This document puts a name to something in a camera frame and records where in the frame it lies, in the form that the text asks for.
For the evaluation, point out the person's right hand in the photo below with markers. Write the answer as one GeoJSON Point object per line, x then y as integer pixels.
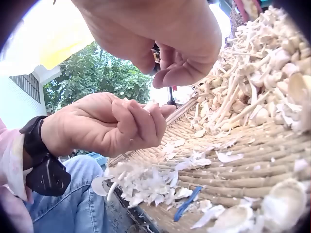
{"type": "Point", "coordinates": [150, 24]}

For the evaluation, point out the person's left hand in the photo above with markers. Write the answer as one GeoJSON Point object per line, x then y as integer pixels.
{"type": "Point", "coordinates": [87, 123]}

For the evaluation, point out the person's left fingers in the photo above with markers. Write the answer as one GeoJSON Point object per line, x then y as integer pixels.
{"type": "Point", "coordinates": [143, 128]}

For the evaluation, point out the person's right fingers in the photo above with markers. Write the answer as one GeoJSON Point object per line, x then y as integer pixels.
{"type": "Point", "coordinates": [184, 72]}

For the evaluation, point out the white garlic clove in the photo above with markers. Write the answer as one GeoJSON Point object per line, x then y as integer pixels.
{"type": "Point", "coordinates": [152, 106]}

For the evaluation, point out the small black yellow knife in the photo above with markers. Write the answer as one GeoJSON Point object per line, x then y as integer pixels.
{"type": "Point", "coordinates": [155, 57]}

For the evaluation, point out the black pole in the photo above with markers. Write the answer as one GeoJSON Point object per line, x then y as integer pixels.
{"type": "Point", "coordinates": [170, 95]}

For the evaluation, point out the pile of garlic skins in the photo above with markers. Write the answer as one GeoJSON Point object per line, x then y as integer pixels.
{"type": "Point", "coordinates": [150, 179]}

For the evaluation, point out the green tree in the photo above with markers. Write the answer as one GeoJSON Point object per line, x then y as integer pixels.
{"type": "Point", "coordinates": [97, 72]}

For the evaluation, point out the pile of garlic bulbs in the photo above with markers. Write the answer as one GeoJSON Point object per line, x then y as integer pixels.
{"type": "Point", "coordinates": [260, 72]}

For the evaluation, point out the blue plastic peeler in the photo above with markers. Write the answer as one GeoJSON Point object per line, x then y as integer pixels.
{"type": "Point", "coordinates": [185, 205]}

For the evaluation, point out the person's legs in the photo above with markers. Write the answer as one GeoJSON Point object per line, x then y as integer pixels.
{"type": "Point", "coordinates": [73, 199]}

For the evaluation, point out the woven bamboo tray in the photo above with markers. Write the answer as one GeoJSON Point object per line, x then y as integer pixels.
{"type": "Point", "coordinates": [238, 170]}

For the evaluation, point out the black wrist band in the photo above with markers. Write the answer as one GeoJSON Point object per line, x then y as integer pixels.
{"type": "Point", "coordinates": [42, 170]}

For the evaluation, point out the yellow awning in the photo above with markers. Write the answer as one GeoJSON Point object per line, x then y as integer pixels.
{"type": "Point", "coordinates": [58, 46]}

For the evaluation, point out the white building with window grille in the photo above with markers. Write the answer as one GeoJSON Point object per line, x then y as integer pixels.
{"type": "Point", "coordinates": [17, 106]}

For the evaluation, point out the person's body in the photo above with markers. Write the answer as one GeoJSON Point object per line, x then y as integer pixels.
{"type": "Point", "coordinates": [12, 216]}

